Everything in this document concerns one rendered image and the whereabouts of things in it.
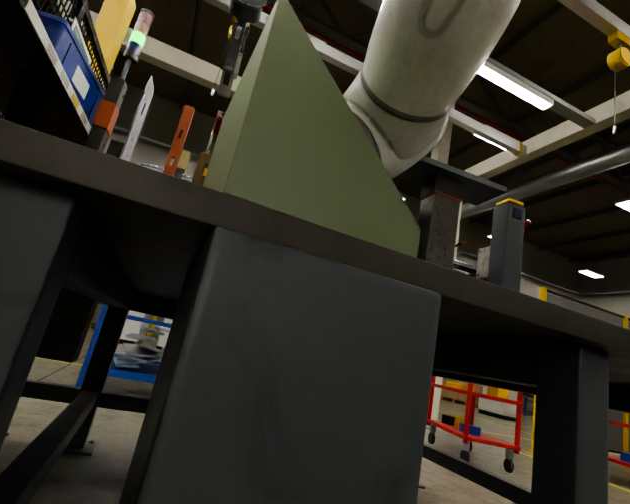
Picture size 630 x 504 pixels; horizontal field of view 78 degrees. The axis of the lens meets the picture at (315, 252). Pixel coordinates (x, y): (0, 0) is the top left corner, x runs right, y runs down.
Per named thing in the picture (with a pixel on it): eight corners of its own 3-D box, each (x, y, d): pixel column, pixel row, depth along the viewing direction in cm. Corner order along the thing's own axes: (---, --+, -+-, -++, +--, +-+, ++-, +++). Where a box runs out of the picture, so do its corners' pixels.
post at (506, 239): (499, 344, 122) (509, 215, 133) (518, 345, 115) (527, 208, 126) (479, 339, 120) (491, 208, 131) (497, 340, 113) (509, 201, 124)
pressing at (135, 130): (125, 175, 132) (155, 91, 141) (119, 162, 121) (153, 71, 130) (123, 175, 132) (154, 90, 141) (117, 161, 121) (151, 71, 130)
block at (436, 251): (431, 327, 116) (448, 190, 127) (448, 327, 109) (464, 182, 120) (401, 320, 113) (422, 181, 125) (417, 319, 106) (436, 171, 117)
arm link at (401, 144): (363, 211, 72) (436, 162, 81) (403, 143, 56) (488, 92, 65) (307, 151, 75) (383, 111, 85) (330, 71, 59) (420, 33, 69)
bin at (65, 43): (92, 135, 114) (107, 98, 117) (45, 66, 85) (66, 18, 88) (31, 119, 111) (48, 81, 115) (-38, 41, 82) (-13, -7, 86)
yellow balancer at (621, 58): (618, 143, 279) (619, 46, 301) (634, 137, 270) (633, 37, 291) (604, 135, 274) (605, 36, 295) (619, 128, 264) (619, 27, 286)
